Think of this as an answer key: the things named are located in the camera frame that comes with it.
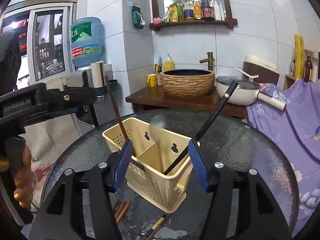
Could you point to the black gold-tip chopstick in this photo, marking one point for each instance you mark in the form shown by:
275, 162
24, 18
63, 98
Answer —
156, 227

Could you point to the purple floral cloth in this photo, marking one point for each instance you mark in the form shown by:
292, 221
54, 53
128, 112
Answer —
296, 132

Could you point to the cream plastic utensil holder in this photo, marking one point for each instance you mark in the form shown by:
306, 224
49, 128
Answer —
145, 173

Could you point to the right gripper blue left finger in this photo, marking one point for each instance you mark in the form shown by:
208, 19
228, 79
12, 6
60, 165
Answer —
123, 159

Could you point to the blue water jug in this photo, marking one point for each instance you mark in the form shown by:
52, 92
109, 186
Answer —
86, 41

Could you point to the wooden handle metal spoon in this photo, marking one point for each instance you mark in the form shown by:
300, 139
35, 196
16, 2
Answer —
115, 107

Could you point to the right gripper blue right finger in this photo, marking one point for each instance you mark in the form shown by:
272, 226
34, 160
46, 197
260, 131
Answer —
198, 164

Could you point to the wooden counter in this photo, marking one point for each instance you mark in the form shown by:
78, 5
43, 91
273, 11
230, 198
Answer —
156, 98

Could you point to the brass faucet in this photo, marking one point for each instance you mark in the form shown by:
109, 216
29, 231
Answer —
209, 60

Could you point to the yellow oil bottle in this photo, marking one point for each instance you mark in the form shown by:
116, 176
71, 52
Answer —
197, 9

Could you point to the brown white rice cooker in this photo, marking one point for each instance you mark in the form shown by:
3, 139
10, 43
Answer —
267, 71

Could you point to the left hand yellow nails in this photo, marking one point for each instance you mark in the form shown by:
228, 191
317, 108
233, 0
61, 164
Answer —
23, 180

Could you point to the green hanging packet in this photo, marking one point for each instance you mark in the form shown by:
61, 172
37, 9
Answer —
137, 18

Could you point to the woven pattern basin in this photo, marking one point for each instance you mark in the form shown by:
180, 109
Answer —
187, 83

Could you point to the cream pot with lid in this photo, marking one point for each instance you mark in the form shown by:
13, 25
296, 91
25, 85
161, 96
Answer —
246, 93

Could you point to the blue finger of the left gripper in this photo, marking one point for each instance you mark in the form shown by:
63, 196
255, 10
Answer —
73, 98

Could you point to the translucent plastic spoon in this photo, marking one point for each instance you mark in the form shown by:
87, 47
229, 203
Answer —
157, 125

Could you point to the yellow soap bottle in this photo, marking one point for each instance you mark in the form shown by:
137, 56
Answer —
168, 64

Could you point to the water dispenser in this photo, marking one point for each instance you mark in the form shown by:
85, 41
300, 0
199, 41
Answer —
95, 107

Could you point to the paper cup stack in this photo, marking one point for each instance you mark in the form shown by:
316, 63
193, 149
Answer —
97, 70

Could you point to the dark soy sauce bottle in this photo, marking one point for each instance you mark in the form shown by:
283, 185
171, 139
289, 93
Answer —
207, 10

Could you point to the yellow mug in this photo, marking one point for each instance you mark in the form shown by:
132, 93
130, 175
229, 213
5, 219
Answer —
152, 80

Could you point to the round glass table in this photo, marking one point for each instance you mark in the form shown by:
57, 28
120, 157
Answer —
215, 178

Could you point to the wooden wall shelf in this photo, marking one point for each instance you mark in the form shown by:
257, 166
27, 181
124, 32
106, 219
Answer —
174, 13

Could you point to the brown glass bottle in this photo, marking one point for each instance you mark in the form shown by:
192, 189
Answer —
308, 69

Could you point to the yellow roll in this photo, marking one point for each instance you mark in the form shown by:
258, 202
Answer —
299, 56

